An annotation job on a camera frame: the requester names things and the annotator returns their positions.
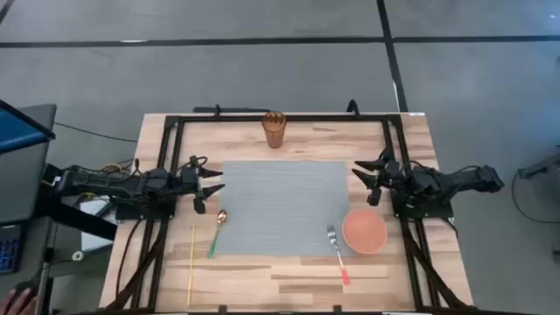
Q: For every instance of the grey stand base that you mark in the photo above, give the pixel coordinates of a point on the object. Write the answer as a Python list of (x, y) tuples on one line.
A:
[(540, 165)]

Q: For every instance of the grey woven placemat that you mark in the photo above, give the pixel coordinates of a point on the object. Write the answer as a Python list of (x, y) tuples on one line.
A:
[(284, 205)]

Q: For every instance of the computer monitor with blue screen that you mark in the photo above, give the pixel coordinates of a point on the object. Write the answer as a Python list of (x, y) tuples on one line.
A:
[(19, 131)]

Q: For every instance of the person's hand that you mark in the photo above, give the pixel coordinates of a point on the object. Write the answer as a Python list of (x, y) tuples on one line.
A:
[(15, 306)]

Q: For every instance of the thin yellow stick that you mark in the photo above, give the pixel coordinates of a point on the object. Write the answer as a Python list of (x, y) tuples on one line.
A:
[(191, 267)]

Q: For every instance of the black diagonal support beam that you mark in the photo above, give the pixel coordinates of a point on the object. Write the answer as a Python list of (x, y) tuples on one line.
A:
[(79, 219)]

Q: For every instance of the black keyboard with lit keys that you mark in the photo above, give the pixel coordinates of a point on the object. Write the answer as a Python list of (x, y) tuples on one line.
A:
[(9, 249)]

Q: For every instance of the amber ribbed plastic cup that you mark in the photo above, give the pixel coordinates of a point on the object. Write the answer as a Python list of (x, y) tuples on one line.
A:
[(274, 129)]

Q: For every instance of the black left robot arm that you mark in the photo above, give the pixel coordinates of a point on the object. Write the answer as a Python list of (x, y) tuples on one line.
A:
[(109, 186)]

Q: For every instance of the black metal table frame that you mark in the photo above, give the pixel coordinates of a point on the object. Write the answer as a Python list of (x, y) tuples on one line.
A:
[(283, 118)]

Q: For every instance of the black clamp bar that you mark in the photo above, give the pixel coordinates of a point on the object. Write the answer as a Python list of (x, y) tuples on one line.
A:
[(232, 109)]

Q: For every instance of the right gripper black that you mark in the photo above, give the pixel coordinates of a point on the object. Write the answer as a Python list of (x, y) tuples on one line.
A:
[(390, 175)]

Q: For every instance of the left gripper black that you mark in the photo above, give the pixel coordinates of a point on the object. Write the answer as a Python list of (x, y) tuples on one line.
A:
[(190, 179)]

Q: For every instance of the pink ceramic bowl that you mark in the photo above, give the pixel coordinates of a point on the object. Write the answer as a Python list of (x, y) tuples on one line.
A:
[(364, 230)]

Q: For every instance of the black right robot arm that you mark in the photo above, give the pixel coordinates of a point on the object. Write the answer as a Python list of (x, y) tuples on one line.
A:
[(459, 179)]

